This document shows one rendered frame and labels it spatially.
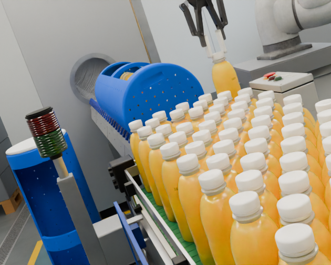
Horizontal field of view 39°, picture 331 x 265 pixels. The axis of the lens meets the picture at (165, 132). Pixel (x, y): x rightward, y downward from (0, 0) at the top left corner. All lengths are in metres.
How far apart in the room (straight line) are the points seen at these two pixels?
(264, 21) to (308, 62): 0.25
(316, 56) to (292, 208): 1.37
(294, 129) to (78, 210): 0.52
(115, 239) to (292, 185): 0.81
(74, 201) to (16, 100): 5.94
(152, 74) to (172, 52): 5.25
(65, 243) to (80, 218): 1.07
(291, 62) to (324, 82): 0.18
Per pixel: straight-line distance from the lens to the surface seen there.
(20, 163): 2.08
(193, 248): 1.00
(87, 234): 1.11
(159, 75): 1.53
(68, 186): 1.07
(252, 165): 0.74
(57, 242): 2.18
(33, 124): 1.04
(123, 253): 1.38
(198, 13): 1.38
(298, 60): 1.87
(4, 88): 7.00
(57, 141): 1.04
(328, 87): 1.98
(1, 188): 5.12
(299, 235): 0.51
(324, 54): 1.91
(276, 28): 1.97
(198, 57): 6.81
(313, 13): 1.93
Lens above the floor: 1.36
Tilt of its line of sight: 13 degrees down
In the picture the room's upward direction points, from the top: 19 degrees counter-clockwise
